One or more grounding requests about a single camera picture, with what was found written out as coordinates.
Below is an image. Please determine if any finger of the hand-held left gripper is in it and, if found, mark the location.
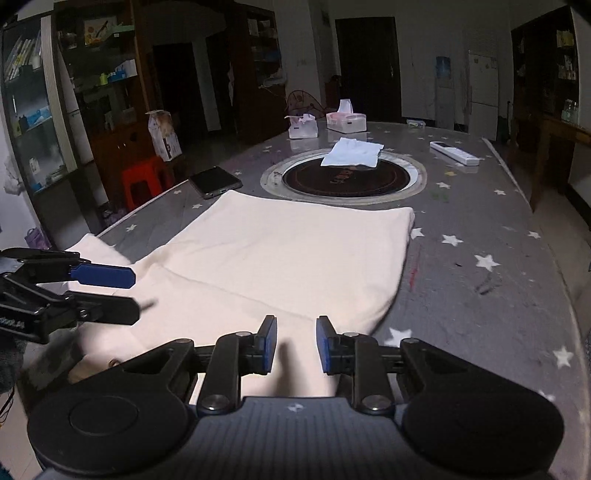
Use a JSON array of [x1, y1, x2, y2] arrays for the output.
[[25, 292, 141, 328], [0, 247, 137, 289]]

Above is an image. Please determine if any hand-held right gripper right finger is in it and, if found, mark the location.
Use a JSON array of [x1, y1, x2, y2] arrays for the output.
[[316, 316, 483, 415]]

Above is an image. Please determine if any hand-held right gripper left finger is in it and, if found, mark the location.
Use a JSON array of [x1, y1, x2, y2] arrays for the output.
[[121, 315, 279, 416]]

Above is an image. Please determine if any cream fleece garment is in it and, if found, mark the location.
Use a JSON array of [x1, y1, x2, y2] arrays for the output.
[[36, 190, 415, 400]]

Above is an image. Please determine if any purple bag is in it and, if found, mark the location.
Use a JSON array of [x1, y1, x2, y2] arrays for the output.
[[25, 228, 51, 250]]

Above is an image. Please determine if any red plastic stool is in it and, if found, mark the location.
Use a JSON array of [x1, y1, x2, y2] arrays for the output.
[[122, 156, 176, 210]]

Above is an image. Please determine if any dark smartphone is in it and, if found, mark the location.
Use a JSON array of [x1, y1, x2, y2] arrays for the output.
[[188, 166, 243, 200]]

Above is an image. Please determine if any printed paper sack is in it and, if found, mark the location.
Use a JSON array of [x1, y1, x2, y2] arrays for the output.
[[145, 110, 182, 162]]

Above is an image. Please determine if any glass-front display cabinet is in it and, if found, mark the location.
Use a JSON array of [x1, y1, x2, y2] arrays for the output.
[[0, 0, 153, 250]]

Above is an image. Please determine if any round built-in induction cooker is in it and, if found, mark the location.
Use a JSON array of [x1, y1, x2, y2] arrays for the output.
[[260, 148, 428, 206]]

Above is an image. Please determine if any grey star-print table cover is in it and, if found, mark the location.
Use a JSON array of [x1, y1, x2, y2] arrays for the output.
[[18, 121, 591, 480]]

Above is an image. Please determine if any white tissue paper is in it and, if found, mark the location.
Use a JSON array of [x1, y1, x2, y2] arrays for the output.
[[321, 137, 385, 168]]

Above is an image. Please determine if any white tissue box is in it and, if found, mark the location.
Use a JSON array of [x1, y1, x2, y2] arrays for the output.
[[288, 113, 318, 139]]

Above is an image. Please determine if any pink tissue box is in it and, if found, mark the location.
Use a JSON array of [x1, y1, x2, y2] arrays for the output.
[[326, 99, 367, 133]]

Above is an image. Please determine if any tall wooden shelf unit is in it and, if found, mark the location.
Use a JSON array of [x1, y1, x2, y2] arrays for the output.
[[233, 4, 284, 144]]

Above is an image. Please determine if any white remote control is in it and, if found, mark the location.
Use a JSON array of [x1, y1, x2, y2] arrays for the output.
[[429, 141, 481, 167]]

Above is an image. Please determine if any white water dispenser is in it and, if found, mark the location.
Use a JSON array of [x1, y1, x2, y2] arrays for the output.
[[435, 78, 455, 130]]

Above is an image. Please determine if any dark wooden door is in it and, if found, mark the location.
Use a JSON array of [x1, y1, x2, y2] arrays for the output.
[[335, 17, 402, 123]]

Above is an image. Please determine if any white refrigerator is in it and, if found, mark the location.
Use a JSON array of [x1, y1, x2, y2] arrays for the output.
[[467, 50, 500, 139]]

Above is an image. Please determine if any brown wooden desk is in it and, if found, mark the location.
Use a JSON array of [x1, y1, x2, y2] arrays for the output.
[[531, 113, 591, 213]]

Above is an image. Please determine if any dark wooden shelf cabinet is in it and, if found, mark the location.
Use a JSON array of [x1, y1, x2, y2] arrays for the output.
[[510, 6, 580, 125]]

